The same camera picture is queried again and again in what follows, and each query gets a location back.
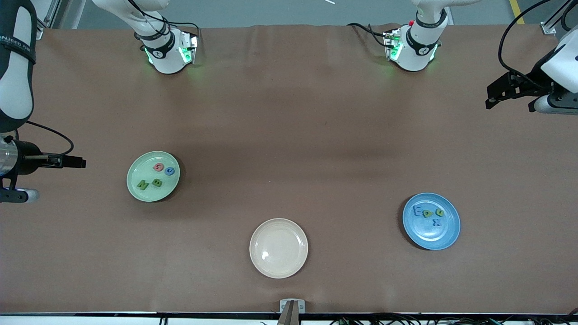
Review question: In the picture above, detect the yellow floor tape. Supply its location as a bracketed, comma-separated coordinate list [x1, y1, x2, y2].
[509, 0, 527, 25]

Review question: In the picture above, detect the green plate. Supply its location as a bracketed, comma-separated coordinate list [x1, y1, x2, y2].
[126, 151, 181, 202]

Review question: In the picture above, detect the brown table mat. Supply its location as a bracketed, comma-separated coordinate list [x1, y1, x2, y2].
[0, 23, 578, 315]

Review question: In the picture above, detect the white panel strip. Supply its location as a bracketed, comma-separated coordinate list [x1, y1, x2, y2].
[0, 316, 159, 325]

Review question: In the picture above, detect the blue plate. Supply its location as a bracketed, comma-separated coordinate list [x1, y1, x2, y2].
[402, 193, 461, 251]

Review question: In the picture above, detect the beige plate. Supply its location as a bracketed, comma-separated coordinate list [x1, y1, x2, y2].
[249, 218, 309, 279]

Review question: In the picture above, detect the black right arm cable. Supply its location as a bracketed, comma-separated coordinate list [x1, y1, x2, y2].
[16, 120, 75, 158]

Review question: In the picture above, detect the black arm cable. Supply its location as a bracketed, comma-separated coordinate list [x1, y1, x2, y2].
[498, 0, 578, 86]
[16, 120, 75, 158]

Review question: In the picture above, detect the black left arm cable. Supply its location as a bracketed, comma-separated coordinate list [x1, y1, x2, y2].
[498, 0, 578, 86]

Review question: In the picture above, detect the aluminium frame strut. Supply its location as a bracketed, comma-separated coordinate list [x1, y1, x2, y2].
[43, 0, 73, 28]

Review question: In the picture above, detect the black base cable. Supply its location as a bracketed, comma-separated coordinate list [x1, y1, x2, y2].
[169, 19, 201, 37]
[347, 23, 390, 48]

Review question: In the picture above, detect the black table edge rail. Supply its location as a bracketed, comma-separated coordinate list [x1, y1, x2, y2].
[0, 311, 578, 320]

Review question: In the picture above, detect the metal mount bracket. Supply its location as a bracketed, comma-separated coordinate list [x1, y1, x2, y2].
[276, 299, 306, 325]

